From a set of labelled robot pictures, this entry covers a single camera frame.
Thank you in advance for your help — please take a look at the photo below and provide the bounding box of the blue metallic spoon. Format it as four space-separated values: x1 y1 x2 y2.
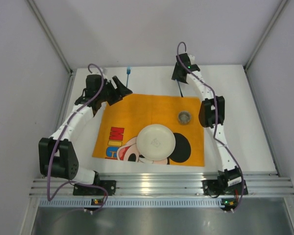
177 80 184 97

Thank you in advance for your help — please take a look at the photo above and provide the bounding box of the orange Mickey Mouse cloth placemat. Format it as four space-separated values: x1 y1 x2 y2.
92 94 205 167

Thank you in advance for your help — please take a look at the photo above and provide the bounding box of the small speckled stone cup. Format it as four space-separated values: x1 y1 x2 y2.
178 111 192 125

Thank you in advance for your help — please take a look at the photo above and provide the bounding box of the cream round plate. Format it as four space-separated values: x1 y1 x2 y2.
136 124 176 161

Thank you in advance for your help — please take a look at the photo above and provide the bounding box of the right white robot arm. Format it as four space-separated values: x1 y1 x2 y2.
172 53 245 195

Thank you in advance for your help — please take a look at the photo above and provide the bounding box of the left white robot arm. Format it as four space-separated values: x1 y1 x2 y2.
38 74 132 185

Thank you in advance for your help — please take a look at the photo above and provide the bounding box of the blue metallic fork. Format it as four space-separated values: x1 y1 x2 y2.
126 67 131 87

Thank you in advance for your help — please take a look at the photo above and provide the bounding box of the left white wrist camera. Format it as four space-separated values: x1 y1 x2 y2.
100 68 107 76

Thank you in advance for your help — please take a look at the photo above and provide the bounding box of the left aluminium frame post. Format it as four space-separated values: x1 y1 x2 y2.
25 0 73 74

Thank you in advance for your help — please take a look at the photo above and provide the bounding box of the aluminium frame post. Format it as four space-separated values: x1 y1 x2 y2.
243 0 290 72
25 0 73 74

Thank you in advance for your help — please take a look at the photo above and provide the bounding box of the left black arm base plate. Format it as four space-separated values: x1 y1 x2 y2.
73 180 116 196

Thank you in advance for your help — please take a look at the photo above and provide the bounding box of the aluminium mounting rail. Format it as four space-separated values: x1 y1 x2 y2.
29 172 294 198

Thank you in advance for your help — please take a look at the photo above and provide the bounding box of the right aluminium frame post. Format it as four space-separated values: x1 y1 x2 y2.
243 0 290 72

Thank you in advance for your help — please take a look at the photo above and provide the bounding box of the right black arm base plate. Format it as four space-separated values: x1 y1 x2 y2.
202 180 248 197

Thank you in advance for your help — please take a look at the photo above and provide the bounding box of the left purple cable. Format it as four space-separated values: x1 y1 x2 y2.
46 63 109 212

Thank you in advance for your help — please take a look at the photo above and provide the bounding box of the slotted grey cable duct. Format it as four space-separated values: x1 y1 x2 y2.
39 198 236 208

